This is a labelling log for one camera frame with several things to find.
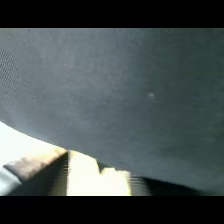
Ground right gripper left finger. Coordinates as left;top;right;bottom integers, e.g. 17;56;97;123
2;149;70;197

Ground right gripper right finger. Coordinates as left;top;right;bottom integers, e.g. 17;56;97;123
130;175;208;197

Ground dark grey T-shirt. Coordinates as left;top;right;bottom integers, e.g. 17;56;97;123
0;28;224;196

